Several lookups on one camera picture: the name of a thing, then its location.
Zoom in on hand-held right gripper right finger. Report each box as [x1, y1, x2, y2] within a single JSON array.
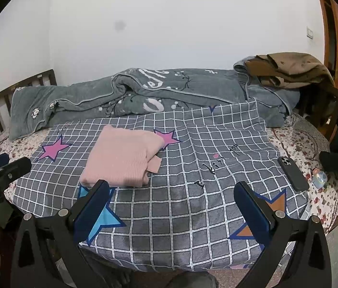
[[233, 181, 334, 288]]

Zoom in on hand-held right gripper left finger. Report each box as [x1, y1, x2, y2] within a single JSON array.
[[10, 179, 118, 288]]

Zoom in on pink knit garment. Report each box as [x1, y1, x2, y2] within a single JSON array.
[[79, 125, 162, 188]]

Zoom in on black smartphone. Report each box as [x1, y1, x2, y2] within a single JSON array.
[[278, 155, 310, 192]]

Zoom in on grey checked star blanket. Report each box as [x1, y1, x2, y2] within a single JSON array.
[[4, 100, 309, 273]]

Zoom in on small clear bottle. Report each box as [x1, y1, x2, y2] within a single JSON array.
[[311, 168, 327, 189]]

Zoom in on floral bed sheet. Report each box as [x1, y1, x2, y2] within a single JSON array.
[[0, 112, 338, 234]]

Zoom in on person's camouflage pants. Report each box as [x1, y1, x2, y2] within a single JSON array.
[[79, 246, 217, 288]]

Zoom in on dark wooden slatted headboard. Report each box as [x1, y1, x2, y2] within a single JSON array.
[[0, 69, 57, 161]]

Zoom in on grey-green printed quilt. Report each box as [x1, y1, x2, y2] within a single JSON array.
[[8, 61, 302, 141]]

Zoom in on dark wooden chair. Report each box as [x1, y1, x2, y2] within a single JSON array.
[[299, 82, 338, 140]]

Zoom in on brown coat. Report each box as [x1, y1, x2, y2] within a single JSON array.
[[245, 52, 335, 90]]

